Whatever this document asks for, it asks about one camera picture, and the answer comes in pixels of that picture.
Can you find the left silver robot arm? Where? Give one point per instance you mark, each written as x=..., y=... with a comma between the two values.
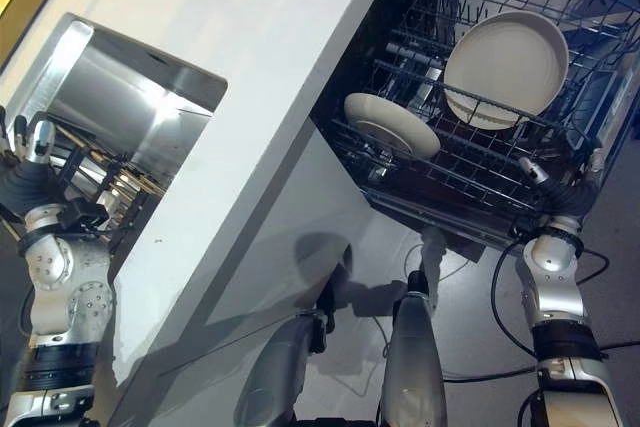
x=60, y=297

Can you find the grey cabinet front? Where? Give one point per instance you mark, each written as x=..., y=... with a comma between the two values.
x=280, y=227

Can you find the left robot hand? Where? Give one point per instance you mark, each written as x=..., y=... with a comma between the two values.
x=31, y=182

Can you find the silver robot leg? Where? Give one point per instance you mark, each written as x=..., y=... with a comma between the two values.
x=280, y=367
x=412, y=347

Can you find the stainless steel sink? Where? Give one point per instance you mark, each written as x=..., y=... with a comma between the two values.
x=115, y=82

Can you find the large cream plate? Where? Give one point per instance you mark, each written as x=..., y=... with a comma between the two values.
x=505, y=67

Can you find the left silver robot leg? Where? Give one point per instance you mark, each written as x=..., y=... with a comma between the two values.
x=280, y=367

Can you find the small cream plate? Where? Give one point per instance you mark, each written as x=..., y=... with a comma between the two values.
x=390, y=124

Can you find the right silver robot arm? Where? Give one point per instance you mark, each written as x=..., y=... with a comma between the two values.
x=555, y=297

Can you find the right silver robot leg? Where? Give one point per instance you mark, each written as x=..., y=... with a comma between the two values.
x=412, y=347

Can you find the dishwasher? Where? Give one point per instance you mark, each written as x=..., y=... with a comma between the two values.
x=619, y=112

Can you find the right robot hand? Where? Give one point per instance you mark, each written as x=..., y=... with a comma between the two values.
x=570, y=199

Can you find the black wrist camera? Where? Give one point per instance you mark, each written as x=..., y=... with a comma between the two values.
x=84, y=214

